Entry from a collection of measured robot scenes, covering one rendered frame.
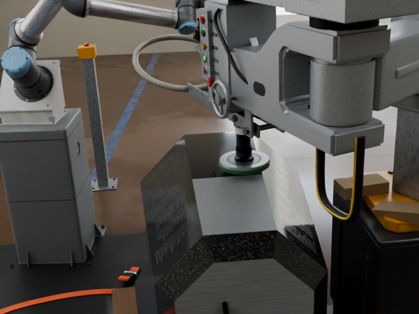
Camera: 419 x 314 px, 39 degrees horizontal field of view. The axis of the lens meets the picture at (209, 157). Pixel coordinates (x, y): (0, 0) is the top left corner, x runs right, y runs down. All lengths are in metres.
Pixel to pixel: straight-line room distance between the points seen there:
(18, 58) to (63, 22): 6.30
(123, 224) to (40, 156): 0.90
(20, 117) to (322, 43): 2.12
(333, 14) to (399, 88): 0.45
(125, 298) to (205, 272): 1.07
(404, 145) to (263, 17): 0.75
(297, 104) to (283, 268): 0.56
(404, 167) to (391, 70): 0.68
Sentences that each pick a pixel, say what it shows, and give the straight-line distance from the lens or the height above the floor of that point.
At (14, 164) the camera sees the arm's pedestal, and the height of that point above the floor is 0.65.
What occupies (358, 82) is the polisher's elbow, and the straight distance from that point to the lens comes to 1.78.
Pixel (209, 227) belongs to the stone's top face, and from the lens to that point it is 2.12.
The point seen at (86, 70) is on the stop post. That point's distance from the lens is 4.35.
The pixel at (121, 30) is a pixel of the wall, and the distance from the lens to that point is 9.39.
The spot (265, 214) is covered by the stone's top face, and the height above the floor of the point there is 0.85.
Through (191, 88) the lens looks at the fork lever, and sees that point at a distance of 2.80.
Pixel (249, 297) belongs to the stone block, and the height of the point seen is 0.64.
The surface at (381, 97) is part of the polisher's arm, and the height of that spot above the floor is 1.33.
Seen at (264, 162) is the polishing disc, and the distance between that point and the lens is 2.51.
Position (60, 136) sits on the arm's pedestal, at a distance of 3.34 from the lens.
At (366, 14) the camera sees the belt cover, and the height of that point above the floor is 1.61.
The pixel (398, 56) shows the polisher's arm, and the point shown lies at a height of 1.44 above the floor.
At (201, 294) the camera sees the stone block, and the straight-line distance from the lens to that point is 2.10.
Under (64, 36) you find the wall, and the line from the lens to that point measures 9.59.
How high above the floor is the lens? 1.86
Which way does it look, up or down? 22 degrees down
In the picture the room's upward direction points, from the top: 3 degrees counter-clockwise
